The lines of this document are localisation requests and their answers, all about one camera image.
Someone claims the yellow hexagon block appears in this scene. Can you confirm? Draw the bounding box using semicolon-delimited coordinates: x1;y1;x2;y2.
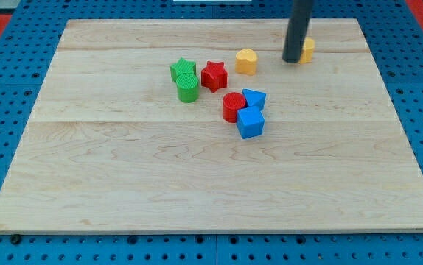
299;37;315;64

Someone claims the red cylinder block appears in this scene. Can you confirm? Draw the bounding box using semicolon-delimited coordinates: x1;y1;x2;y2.
222;92;246;123

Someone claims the blue cube block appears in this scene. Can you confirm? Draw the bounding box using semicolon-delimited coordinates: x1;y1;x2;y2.
237;106;265;139

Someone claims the green cylinder block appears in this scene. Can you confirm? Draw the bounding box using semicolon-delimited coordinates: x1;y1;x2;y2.
176;74;199;103

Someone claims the blue triangle block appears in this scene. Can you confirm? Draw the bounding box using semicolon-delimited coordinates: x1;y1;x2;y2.
242;88;267;110

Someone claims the red star block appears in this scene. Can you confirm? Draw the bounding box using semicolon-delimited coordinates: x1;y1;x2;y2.
200;61;228;93

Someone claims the light wooden board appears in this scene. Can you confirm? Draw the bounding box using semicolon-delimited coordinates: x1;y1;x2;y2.
0;18;423;235

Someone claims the green star block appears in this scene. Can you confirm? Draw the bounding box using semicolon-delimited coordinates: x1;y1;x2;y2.
169;57;196;82

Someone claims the yellow heart block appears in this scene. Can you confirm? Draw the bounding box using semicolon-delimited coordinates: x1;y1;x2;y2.
234;49;258;75

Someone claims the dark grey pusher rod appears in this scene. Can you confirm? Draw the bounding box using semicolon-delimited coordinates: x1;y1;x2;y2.
282;0;314;63

